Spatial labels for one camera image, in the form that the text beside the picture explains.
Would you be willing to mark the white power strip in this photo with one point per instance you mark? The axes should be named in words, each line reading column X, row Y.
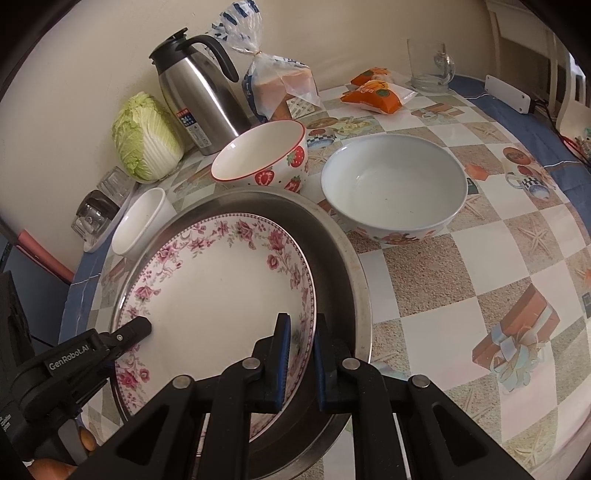
column 507, row 93

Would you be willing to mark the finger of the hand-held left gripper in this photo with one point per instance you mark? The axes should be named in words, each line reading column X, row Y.
column 131, row 331

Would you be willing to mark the colourful packet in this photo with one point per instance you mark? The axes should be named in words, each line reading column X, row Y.
column 584, row 143

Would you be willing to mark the napa cabbage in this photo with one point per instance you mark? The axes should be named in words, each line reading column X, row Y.
column 147, row 138

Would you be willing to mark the strawberry print bowl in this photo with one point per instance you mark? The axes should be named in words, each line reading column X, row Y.
column 258, row 152

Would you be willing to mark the white wooden furniture frame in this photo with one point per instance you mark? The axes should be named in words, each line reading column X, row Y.
column 517, row 27

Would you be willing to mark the pink floral round plate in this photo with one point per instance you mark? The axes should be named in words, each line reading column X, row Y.
column 217, row 304

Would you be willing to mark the large white bowl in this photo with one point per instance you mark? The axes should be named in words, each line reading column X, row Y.
column 392, row 184

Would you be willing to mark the bagged sliced bread loaf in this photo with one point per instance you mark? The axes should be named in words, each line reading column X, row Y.
column 277, row 87

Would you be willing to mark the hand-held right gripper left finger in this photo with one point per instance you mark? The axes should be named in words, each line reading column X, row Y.
column 282, row 360

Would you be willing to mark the person's left hand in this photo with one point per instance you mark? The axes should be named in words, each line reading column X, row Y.
column 51, row 470

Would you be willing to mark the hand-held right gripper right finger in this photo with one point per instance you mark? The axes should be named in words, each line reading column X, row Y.
column 322, row 369

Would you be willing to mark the blue tablecloth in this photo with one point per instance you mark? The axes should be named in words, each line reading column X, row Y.
column 554, row 138

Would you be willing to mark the clear glass cup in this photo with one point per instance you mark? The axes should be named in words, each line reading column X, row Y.
column 92, row 214
column 115, row 182

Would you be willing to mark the small plain white bowl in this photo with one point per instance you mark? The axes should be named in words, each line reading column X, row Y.
column 138, row 221

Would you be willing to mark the orange snack packet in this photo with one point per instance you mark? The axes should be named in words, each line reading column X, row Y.
column 371, row 76
column 376, row 97

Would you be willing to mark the stainless steel thermos jug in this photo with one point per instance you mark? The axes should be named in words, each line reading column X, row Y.
column 198, row 101

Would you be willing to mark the stainless steel round plate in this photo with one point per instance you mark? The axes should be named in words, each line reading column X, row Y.
column 332, row 286

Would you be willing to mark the clear glass jars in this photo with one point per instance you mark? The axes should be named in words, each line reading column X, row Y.
column 99, row 242

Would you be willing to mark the clear glass mug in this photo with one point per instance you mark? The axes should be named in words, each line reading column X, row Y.
column 427, row 64

